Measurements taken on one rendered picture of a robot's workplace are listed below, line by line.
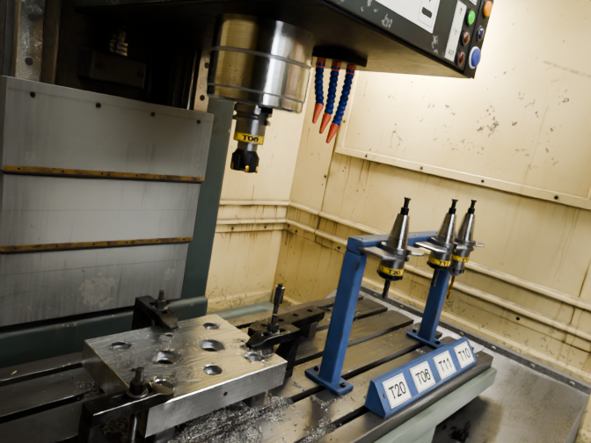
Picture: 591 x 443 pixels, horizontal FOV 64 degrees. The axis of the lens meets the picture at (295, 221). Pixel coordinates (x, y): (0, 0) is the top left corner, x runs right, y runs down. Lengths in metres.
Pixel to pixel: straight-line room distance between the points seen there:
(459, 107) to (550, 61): 0.29
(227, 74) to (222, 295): 1.41
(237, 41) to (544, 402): 1.26
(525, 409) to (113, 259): 1.17
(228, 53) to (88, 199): 0.55
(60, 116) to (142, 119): 0.18
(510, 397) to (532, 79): 0.93
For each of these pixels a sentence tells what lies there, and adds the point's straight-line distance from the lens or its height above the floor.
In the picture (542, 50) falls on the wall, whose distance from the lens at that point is 1.64.
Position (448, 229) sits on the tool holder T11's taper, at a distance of 1.16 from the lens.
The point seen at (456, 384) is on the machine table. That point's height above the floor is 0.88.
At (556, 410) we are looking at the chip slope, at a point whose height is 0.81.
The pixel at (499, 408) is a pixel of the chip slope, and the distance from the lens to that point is 1.52.
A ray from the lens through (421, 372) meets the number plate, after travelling 1.15.
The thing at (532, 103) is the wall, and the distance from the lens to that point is 1.61.
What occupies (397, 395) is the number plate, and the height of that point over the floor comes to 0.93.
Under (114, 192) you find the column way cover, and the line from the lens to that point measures 1.17.
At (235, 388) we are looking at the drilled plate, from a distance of 0.86.
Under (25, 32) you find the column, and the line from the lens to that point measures 1.08.
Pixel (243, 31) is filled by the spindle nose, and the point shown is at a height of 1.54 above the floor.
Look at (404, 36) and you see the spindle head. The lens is 0.73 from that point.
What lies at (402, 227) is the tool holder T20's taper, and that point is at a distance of 0.97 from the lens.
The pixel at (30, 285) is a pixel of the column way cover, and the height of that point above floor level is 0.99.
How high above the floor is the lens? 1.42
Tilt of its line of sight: 11 degrees down
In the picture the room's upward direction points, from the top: 11 degrees clockwise
